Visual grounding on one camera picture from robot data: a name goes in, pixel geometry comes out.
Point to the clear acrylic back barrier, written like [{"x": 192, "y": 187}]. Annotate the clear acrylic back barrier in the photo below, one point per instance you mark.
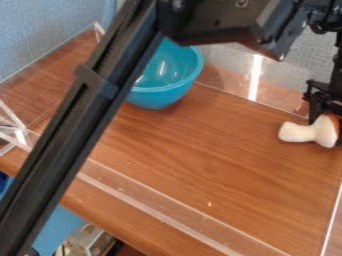
[{"x": 272, "y": 83}]

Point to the blue plastic bowl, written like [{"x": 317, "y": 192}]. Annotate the blue plastic bowl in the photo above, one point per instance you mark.
[{"x": 168, "y": 77}]

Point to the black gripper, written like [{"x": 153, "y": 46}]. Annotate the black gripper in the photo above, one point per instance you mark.
[{"x": 324, "y": 96}]

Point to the white brown toy mushroom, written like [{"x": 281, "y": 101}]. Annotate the white brown toy mushroom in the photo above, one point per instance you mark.
[{"x": 323, "y": 132}]

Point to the clear acrylic front barrier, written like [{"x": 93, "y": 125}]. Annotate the clear acrylic front barrier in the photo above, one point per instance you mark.
[{"x": 153, "y": 186}]

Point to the clear acrylic left bracket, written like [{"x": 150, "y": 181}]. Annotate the clear acrylic left bracket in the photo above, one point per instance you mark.
[{"x": 14, "y": 132}]

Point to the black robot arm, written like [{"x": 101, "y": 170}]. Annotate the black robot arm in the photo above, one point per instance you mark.
[{"x": 266, "y": 26}]

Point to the clear acrylic corner bracket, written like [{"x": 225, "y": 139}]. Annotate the clear acrylic corner bracket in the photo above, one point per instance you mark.
[{"x": 99, "y": 28}]

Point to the dark blue metal post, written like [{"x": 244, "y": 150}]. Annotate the dark blue metal post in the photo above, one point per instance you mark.
[{"x": 105, "y": 80}]

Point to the clear acrylic barrier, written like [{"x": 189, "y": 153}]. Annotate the clear acrylic barrier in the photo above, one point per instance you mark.
[
  {"x": 153, "y": 186},
  {"x": 272, "y": 83}
]

